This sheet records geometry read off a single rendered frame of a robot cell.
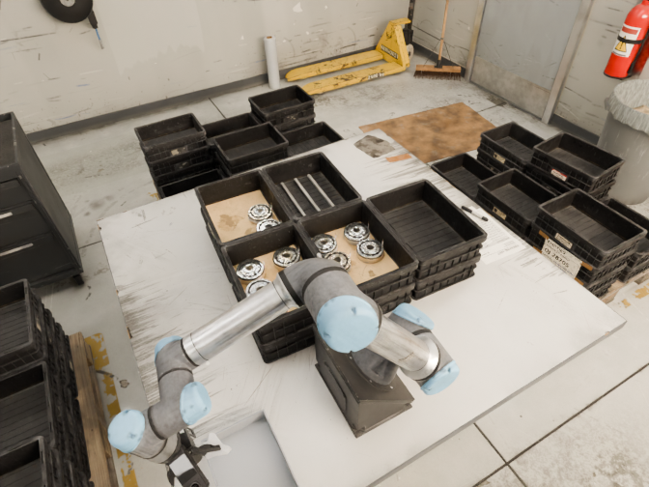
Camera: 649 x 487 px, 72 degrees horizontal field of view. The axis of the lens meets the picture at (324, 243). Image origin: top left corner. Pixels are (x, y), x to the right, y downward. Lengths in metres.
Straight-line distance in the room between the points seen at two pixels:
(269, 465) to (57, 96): 3.85
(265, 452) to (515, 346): 0.91
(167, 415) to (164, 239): 1.23
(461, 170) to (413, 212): 1.33
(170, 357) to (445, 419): 0.86
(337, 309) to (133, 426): 0.46
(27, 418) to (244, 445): 1.02
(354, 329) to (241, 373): 0.76
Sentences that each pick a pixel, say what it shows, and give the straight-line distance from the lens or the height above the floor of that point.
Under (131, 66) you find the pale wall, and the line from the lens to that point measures 4.63.
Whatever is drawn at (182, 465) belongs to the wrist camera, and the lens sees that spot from 1.17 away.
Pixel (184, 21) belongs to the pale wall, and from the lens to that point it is 4.62.
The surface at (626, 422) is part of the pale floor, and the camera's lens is 2.61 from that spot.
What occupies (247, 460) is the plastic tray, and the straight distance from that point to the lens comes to 1.47.
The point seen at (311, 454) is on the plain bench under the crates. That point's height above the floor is 0.70.
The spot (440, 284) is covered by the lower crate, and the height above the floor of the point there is 0.74.
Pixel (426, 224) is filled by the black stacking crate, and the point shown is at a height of 0.83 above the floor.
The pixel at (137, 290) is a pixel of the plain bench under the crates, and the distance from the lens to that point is 1.95.
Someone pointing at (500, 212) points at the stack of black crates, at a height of 0.41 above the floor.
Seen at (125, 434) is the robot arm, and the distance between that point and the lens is 1.03.
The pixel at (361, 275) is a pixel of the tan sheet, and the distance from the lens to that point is 1.65.
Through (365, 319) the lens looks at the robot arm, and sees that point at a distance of 0.90.
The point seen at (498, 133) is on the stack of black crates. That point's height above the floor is 0.43.
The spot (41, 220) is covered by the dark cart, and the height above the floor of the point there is 0.54.
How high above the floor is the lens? 2.06
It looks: 44 degrees down
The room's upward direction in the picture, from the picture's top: 2 degrees counter-clockwise
